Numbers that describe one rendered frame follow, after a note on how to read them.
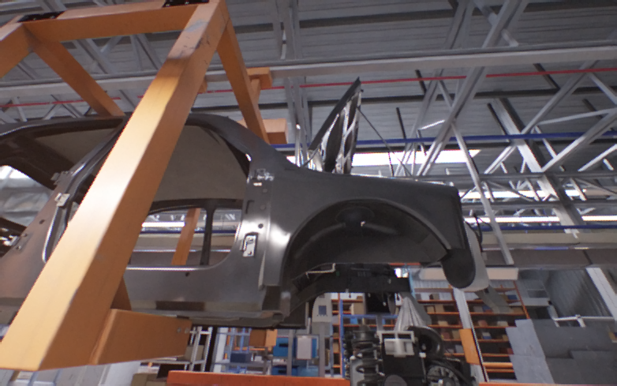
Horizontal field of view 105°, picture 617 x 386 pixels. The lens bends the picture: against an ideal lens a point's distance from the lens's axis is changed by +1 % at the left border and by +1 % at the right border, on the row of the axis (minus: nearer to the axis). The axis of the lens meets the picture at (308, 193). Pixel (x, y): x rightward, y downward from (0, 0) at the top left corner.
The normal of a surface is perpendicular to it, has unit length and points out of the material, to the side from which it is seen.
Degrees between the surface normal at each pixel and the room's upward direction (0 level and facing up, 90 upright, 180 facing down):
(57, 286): 90
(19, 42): 90
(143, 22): 180
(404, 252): 90
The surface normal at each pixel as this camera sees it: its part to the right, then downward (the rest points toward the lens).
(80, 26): -0.02, 0.85
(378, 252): -0.14, -0.52
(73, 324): 1.00, -0.03
